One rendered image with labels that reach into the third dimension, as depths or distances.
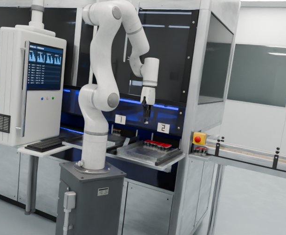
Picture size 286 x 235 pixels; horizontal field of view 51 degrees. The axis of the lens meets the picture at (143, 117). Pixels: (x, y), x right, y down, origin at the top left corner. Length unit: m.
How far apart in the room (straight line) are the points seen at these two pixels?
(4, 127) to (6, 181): 1.06
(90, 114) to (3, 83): 0.77
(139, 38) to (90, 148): 0.61
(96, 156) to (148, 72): 0.56
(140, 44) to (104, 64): 0.27
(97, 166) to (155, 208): 0.81
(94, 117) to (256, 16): 5.51
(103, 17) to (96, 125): 0.50
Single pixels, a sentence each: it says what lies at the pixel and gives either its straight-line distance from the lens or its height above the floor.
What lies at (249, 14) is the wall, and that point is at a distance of 6.69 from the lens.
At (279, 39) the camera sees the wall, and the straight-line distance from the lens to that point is 6.54.
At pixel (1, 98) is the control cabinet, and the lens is 2.11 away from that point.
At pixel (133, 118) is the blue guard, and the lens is 2.12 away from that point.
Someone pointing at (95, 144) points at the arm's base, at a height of 1.00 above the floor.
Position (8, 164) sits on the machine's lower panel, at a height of 0.40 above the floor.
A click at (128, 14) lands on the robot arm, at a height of 1.64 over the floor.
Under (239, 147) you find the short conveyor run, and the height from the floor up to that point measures 0.97.
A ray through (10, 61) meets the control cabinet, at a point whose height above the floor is 1.34.
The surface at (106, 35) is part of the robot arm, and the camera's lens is 1.41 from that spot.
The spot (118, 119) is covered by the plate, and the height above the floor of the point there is 1.02.
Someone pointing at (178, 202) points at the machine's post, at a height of 0.54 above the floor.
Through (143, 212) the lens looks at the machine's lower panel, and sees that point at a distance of 2.24.
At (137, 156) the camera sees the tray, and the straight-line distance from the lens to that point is 1.71.
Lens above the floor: 1.36
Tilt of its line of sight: 8 degrees down
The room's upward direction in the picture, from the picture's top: 7 degrees clockwise
